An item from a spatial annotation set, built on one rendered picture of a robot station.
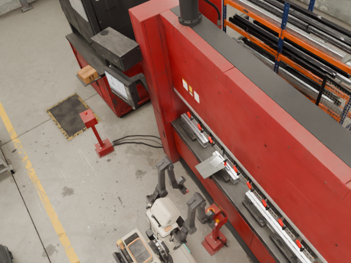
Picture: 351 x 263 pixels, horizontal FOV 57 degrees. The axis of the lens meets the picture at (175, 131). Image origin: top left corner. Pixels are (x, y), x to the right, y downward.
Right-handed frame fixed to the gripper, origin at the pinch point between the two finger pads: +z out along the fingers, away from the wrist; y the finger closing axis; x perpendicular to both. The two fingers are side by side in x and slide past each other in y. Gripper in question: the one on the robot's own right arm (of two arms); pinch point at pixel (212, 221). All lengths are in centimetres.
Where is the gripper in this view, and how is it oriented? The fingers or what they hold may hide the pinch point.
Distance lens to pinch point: 309.3
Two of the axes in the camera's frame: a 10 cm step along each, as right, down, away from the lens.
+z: 4.7, 3.1, 8.3
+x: -6.7, 7.3, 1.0
